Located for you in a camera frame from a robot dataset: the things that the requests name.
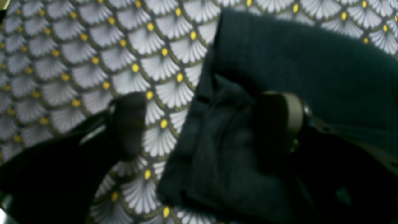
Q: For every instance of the dark grey T-shirt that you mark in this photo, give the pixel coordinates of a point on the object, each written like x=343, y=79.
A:
x=216, y=165

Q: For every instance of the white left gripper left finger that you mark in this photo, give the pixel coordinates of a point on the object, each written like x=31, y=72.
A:
x=55, y=181

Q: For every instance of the fan-patterned tablecloth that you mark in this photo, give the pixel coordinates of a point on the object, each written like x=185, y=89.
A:
x=63, y=61

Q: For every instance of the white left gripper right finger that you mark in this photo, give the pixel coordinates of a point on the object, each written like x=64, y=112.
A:
x=346, y=181

